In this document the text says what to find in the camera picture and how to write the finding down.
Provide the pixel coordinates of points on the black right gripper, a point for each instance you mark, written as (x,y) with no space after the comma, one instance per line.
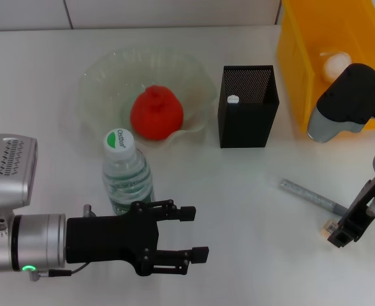
(359,216)

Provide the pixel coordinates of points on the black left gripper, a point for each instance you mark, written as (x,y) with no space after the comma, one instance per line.
(111,239)

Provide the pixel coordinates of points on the beige eraser with barcode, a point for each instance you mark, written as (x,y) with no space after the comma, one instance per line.
(329,228)

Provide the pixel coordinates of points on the grey pen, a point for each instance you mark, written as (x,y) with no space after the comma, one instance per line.
(312,197)

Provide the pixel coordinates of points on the clear green-label water bottle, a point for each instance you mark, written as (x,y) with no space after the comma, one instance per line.
(127,172)

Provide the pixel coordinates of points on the red-orange toy orange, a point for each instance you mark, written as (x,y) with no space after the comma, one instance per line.
(157,114)

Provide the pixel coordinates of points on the green utility knife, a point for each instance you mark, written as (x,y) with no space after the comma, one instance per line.
(233,99)

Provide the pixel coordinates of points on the white paper ball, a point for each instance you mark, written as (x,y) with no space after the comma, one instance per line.
(332,68)

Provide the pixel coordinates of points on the black mesh pen holder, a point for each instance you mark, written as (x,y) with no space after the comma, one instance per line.
(241,127)

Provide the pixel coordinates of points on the clear wavy glass fruit bowl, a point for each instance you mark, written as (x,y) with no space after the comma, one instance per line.
(111,83)

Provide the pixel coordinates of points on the yellow plastic bin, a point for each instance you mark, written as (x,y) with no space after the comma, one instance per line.
(299,63)

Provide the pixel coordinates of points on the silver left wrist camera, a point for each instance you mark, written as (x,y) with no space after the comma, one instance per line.
(7,175)

